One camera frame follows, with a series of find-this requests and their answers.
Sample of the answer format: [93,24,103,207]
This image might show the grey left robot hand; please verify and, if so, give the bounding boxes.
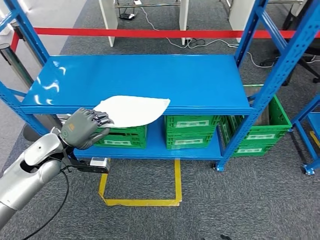
[60,107,115,151]

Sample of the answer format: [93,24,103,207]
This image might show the white curved plastic part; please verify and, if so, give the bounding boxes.
[93,95,171,129]

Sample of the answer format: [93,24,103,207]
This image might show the blue metal shelf rack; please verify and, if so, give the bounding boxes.
[291,94,320,176]
[0,0,320,172]

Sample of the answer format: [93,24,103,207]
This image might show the red barrier belt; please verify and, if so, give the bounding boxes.
[10,27,320,53]

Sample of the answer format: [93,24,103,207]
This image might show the white desk with metal bar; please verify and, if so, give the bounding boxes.
[98,0,190,48]

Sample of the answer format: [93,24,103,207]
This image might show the black router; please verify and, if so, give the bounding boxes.
[118,8,137,21]

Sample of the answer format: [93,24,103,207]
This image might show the white desk with metal legs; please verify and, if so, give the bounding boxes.
[220,0,304,43]

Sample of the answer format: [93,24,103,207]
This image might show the large green plastic crate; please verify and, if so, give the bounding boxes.
[220,84,293,158]

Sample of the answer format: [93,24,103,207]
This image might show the black office chair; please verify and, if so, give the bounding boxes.
[260,0,320,84]

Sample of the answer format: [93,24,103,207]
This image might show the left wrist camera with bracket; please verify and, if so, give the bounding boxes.
[66,150,111,175]

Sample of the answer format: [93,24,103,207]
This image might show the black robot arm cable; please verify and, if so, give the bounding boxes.
[21,165,70,240]

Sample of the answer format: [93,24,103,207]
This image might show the white cable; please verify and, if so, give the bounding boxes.
[140,6,279,69]

